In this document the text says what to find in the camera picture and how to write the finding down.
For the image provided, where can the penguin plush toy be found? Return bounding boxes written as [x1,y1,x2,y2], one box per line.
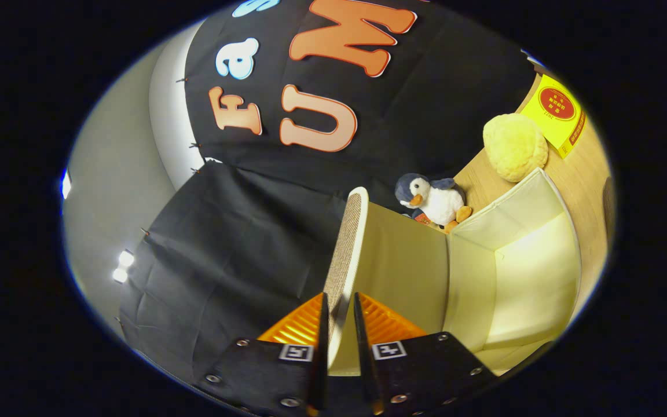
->
[394,173,473,234]

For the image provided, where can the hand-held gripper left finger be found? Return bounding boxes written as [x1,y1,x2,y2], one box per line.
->
[195,292,330,417]

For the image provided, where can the black backdrop cloth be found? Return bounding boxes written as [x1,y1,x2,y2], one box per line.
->
[119,0,543,383]

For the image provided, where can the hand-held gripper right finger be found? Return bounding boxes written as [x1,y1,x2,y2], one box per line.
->
[353,291,499,417]

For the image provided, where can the yellow round plush cushion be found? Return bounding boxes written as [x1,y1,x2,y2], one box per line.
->
[482,113,549,184]

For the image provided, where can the yellow book with red circle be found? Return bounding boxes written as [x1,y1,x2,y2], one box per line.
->
[520,74,588,159]

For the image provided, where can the beige fabric storage box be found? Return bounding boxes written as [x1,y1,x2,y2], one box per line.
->
[328,168,582,377]

